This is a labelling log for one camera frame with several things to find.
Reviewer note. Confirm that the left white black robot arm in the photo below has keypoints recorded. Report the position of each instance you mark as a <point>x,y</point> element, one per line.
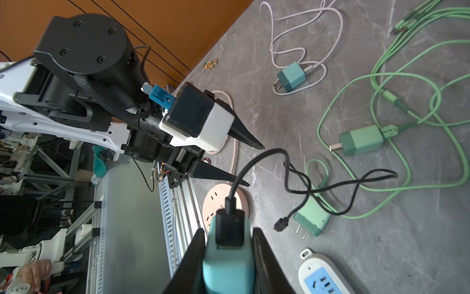
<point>86,81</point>

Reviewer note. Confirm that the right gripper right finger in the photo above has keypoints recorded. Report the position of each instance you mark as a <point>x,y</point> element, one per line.
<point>269,277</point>

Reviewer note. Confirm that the round pink power socket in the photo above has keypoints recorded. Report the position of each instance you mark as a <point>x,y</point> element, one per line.
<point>215,200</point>

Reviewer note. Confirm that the teal charger with black cable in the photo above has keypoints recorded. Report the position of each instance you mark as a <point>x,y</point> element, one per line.
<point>229,270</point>

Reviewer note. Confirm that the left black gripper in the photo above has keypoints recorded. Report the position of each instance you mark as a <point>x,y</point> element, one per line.
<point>147,143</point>

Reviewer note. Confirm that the teal charger with white cable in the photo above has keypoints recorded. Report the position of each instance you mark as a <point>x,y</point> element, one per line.
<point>290,78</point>

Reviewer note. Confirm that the person hand in background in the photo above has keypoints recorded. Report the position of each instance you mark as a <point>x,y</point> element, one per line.
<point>35,272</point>

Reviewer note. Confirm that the small orange connector piece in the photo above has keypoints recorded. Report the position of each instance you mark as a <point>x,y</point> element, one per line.
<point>211,64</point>

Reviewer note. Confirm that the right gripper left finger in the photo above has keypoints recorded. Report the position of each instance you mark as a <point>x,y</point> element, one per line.
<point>188,278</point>

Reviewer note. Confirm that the green charger upper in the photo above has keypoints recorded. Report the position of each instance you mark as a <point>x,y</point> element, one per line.
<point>363,140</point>

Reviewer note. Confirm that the green charger lower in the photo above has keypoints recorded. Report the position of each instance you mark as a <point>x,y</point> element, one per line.
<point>312,217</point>

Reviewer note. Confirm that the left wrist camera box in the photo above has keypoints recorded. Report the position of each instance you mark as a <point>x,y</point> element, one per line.
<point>192,117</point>

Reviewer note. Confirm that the white blue power strip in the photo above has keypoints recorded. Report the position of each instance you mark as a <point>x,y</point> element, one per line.
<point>319,275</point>

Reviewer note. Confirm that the green charger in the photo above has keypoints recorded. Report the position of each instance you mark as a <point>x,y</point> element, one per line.
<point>363,140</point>
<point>312,217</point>

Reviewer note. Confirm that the aluminium front rail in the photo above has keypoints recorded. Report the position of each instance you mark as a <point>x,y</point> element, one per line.
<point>145,225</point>

